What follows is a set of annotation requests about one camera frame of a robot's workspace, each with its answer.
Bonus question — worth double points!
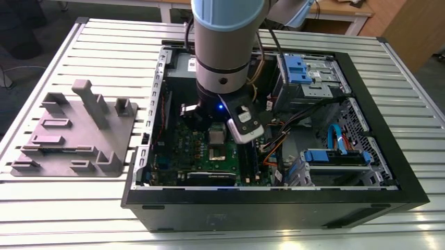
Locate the silver square CPU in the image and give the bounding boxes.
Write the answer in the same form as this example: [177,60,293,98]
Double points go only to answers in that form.
[210,129,228,145]

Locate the CPU socket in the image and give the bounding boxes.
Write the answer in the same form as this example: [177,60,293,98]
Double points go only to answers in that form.
[208,144,228,164]

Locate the grey power supply unit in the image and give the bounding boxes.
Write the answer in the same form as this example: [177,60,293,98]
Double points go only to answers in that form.
[163,52,200,123]

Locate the green motherboard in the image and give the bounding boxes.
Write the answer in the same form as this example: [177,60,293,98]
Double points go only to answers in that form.
[149,114,280,187]

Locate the long motherboard RAM slot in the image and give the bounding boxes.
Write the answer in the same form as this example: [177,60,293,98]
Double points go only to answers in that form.
[237,143,246,184]
[244,142,261,183]

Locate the black graphics card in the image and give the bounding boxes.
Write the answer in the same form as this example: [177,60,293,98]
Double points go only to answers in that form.
[185,170,237,187]

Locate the blue plastic drive carrier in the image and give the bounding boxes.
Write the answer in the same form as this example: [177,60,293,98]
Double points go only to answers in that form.
[282,55,313,85]

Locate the grey metal drive cage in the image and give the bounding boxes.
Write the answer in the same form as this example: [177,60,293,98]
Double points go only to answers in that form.
[272,53,352,113]

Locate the black disk in blue carrier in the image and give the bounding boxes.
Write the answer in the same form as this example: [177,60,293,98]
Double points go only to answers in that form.
[302,147,372,167]

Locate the grey plastic parts rack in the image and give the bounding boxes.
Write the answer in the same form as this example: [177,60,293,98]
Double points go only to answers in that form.
[10,79,141,178]

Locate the black open PC case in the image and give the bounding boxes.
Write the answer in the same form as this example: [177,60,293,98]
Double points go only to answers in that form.
[119,39,432,232]

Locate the silver metal disk bay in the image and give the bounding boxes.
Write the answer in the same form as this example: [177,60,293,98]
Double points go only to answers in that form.
[285,148,396,187]

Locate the wooden desk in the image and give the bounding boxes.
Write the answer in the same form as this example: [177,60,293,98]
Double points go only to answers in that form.
[308,0,375,36]

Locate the brown wooden cabinet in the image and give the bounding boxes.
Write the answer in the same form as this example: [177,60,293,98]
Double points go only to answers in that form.
[357,0,445,74]

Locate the small silver wrist camera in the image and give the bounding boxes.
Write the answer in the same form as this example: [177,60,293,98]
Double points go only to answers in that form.
[181,103,201,116]

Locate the white rounded wrist camera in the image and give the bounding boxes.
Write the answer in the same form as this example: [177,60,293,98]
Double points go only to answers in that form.
[226,104,266,145]

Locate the yellow power wires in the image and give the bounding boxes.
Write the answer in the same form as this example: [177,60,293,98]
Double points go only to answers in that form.
[248,61,266,106]

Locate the black wire bundle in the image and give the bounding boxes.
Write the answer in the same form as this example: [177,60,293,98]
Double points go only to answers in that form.
[260,96,349,152]

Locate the orange wire bundle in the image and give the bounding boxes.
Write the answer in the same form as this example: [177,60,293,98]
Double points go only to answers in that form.
[262,152,280,167]

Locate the black camera cable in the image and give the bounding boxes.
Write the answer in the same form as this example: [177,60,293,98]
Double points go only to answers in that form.
[256,28,284,69]
[185,18,197,56]

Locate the blue flat data wire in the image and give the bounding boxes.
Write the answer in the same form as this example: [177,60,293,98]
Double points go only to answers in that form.
[328,124,349,155]

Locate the red orange power wire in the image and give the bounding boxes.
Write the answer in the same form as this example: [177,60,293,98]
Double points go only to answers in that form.
[333,131,355,153]

